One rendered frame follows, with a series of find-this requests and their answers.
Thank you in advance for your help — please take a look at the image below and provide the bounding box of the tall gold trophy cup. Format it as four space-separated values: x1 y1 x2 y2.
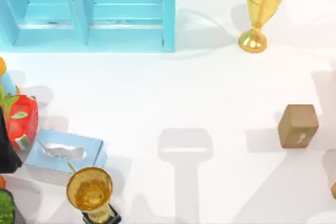
238 0 293 54

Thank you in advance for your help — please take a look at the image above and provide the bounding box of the brown cardboard box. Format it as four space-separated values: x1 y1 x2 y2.
278 104 320 149

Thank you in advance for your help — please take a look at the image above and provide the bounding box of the gold trophy with black base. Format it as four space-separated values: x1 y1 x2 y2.
66 163 122 224

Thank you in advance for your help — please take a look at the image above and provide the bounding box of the light blue tissue box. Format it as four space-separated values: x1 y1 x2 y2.
25 128 108 186

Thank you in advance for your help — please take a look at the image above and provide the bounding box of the green plant in dark pot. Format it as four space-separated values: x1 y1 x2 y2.
0 188 15 224

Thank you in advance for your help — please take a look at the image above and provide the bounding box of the light blue rack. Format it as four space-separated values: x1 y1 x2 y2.
0 0 176 54

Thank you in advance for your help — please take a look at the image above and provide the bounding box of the blue bottle with orange cap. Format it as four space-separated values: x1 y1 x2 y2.
0 57 18 102

